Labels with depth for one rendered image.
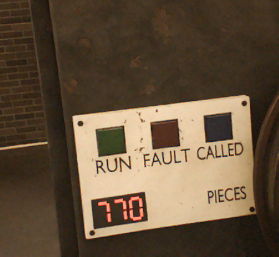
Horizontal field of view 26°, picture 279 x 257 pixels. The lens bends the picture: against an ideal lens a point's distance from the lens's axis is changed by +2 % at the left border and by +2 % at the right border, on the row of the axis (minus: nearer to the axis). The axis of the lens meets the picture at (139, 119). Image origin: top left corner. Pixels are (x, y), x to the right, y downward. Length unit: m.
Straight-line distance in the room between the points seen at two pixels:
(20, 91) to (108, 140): 6.01
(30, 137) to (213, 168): 6.07
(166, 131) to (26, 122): 6.06
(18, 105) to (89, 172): 6.02
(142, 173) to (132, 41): 0.19
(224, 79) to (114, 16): 0.19
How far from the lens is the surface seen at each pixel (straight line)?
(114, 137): 0.86
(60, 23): 0.87
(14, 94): 6.87
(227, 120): 0.90
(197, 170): 0.90
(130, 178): 0.89
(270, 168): 0.83
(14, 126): 6.92
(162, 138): 0.88
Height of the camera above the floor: 1.38
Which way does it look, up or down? 10 degrees down
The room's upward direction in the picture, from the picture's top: 6 degrees counter-clockwise
